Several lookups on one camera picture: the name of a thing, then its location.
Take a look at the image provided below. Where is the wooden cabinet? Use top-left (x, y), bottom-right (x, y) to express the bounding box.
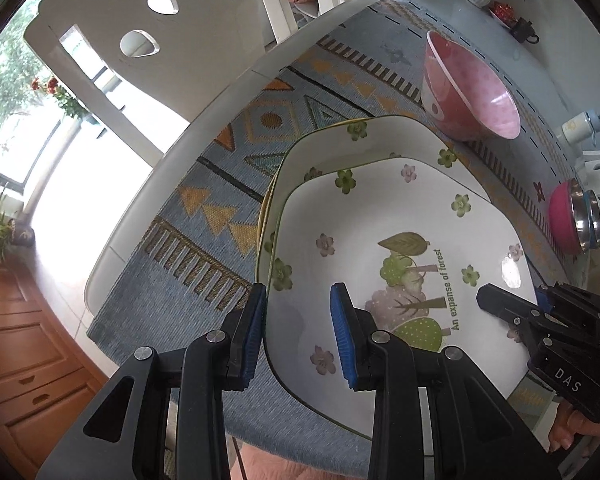
top-left (0, 255), bottom-right (111, 476)

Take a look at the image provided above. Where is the red flowering plant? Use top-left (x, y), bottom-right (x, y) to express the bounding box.
top-left (30, 76), bottom-right (87, 121)

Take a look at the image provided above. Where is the pink cartoon bowl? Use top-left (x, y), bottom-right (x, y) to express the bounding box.
top-left (422, 30), bottom-right (522, 142)

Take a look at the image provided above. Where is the large forest print plate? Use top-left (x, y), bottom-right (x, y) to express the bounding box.
top-left (254, 115), bottom-right (496, 291)

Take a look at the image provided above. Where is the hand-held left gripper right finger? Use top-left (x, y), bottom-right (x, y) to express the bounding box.
top-left (330, 282), bottom-right (563, 480)

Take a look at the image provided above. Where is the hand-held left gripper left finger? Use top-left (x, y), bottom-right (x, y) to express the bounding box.
top-left (36, 282), bottom-right (268, 480)

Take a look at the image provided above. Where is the patterned blue table mat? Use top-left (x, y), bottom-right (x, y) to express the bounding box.
top-left (86, 0), bottom-right (588, 456)

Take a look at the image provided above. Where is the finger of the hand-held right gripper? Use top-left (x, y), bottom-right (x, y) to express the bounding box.
top-left (477, 284), bottom-right (543, 343)
top-left (536, 282), bottom-right (571, 311)

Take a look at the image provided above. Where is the small forest print plate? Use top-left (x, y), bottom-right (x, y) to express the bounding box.
top-left (264, 156), bottom-right (551, 441)

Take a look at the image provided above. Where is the pink quilted cloth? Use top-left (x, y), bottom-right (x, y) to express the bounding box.
top-left (230, 435), bottom-right (381, 480)

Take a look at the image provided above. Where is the white jar with blue lid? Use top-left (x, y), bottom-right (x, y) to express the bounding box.
top-left (561, 110), bottom-right (600, 143)

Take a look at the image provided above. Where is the person's right hand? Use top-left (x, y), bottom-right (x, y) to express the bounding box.
top-left (547, 400), bottom-right (600, 456)

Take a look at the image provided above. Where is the red lidded pot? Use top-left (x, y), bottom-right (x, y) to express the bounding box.
top-left (487, 2), bottom-right (516, 26)

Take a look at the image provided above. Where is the pink steel bowl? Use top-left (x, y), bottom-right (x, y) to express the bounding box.
top-left (547, 178), bottom-right (600, 256)

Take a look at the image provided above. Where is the dark teapot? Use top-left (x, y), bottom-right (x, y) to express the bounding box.
top-left (510, 17), bottom-right (538, 43)

